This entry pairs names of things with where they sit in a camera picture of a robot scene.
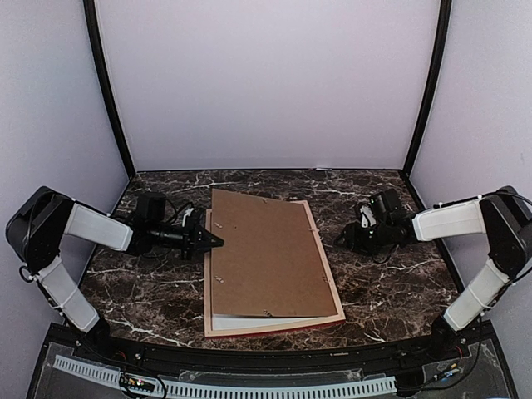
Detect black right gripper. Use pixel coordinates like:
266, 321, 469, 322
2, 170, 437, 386
334, 220, 392, 256

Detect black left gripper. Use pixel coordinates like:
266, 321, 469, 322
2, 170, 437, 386
150, 215, 224, 261

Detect brown cardboard backing board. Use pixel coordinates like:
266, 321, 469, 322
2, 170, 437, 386
211, 189, 337, 318

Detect red wooden picture frame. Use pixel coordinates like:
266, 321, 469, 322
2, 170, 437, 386
204, 200, 346, 339

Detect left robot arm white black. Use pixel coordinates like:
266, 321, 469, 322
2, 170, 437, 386
6, 186, 224, 362

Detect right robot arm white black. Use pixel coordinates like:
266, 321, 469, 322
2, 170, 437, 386
334, 185, 531, 361

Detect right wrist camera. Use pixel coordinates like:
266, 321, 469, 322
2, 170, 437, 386
359, 189, 406, 228

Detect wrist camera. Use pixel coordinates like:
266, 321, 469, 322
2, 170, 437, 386
135, 192, 166, 222
359, 189, 406, 228

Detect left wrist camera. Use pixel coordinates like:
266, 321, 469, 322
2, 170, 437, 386
135, 192, 166, 222

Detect black enclosure frame post right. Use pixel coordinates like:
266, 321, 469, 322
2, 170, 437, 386
401, 0, 452, 178

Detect black enclosure frame post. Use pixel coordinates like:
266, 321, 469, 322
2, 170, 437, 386
401, 0, 452, 178
82, 0, 136, 180

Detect black front rail base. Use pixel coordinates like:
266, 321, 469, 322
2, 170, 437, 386
27, 321, 516, 398

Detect white slotted cable duct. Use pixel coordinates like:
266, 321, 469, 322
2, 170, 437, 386
53, 355, 397, 399

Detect black enclosure frame post left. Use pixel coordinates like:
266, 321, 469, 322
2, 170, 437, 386
82, 0, 136, 180

